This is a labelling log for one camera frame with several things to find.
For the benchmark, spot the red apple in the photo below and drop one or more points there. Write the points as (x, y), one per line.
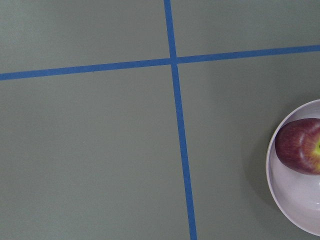
(297, 146)

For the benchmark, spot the pink plate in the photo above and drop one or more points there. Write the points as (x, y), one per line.
(297, 195)

